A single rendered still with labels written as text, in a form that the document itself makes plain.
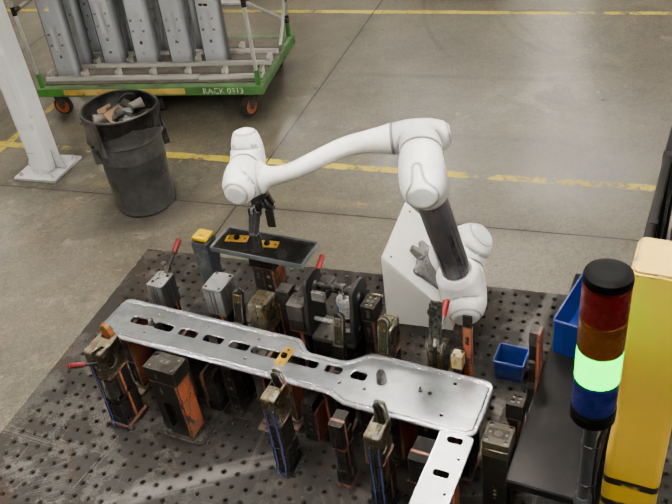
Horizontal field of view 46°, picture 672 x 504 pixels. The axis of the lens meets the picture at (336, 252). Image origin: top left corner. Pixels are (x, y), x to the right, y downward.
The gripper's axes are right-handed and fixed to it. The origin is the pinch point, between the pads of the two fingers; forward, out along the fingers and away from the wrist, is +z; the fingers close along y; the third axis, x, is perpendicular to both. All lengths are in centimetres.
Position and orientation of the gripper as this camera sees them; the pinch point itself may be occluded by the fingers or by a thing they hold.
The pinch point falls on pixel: (265, 235)
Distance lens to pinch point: 280.9
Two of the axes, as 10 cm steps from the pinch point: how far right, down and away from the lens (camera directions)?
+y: 2.6, -6.0, 7.5
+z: 1.1, 7.9, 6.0
